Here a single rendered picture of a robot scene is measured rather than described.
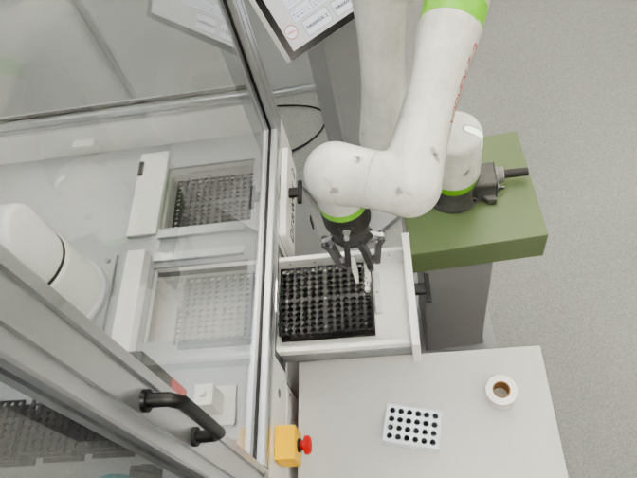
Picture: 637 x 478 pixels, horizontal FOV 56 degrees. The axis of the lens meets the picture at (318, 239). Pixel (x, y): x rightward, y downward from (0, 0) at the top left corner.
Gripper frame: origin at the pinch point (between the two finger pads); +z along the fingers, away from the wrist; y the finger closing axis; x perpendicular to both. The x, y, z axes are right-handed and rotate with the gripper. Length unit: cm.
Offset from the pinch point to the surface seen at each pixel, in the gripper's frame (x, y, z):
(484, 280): 20, 31, 48
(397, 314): -3.5, 6.4, 16.8
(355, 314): -5.7, -2.8, 10.3
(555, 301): 36, 62, 101
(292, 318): -5.4, -17.8, 10.0
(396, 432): -29.9, 4.0, 21.0
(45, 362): -47, -19, -72
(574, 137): 114, 86, 101
